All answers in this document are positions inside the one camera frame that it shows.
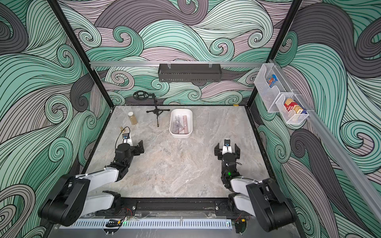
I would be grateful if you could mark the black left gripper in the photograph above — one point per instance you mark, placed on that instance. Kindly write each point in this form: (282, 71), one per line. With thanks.
(136, 148)

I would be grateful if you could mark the white plastic storage box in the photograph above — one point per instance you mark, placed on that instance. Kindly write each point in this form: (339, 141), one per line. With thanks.
(178, 112)

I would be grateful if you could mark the long pink ruler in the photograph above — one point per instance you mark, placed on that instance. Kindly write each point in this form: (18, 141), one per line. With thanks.
(184, 122)

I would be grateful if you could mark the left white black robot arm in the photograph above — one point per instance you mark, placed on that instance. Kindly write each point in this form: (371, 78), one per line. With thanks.
(71, 197)

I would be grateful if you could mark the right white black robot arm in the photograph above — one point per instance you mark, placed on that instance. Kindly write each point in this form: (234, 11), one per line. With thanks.
(263, 199)

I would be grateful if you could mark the red box in bin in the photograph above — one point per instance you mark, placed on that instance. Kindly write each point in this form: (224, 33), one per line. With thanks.
(290, 104)

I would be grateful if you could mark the spice jar with white lid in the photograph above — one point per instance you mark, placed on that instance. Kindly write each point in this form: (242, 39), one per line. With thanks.
(132, 118)

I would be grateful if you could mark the black tripod headphone stand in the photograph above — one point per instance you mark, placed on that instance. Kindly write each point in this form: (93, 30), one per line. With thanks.
(143, 95)

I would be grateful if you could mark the blue red packet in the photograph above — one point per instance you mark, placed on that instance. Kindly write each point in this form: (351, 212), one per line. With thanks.
(272, 80)

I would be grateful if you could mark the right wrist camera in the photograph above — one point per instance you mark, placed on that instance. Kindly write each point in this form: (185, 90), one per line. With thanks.
(227, 148)

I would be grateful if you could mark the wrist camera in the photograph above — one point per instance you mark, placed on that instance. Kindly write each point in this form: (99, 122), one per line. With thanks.
(227, 148)
(127, 139)

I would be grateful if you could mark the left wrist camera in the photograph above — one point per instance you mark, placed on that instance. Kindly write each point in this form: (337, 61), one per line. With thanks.
(127, 139)

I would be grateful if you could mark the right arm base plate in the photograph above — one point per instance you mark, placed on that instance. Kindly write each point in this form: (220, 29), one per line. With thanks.
(224, 207)

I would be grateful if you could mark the black front frame beam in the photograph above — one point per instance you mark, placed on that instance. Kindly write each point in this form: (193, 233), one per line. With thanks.
(175, 204)

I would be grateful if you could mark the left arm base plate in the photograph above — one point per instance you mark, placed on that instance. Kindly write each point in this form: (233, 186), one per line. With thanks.
(124, 207)

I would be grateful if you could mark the clear wall bin lower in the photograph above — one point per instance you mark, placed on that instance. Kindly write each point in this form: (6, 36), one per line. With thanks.
(291, 117)

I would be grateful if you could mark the clear wall bin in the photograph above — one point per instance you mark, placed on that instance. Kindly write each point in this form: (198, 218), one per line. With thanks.
(291, 117)
(270, 95)

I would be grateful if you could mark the clear wall bin upper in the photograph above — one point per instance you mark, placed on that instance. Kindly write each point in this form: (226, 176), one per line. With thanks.
(270, 95)

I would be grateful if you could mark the aluminium rail right wall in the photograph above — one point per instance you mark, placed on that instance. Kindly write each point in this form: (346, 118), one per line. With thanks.
(334, 146)

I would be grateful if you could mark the white slotted cable duct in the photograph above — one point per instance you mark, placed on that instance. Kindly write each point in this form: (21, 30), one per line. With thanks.
(182, 223)

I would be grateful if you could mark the black vertical frame post left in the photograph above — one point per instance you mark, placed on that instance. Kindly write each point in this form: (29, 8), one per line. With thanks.
(79, 49)

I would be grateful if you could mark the black vertical frame post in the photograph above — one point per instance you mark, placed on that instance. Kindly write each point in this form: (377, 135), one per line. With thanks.
(79, 49)
(284, 26)

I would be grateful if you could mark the black vertical frame post right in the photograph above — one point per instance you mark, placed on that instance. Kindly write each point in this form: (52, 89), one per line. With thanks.
(284, 26)

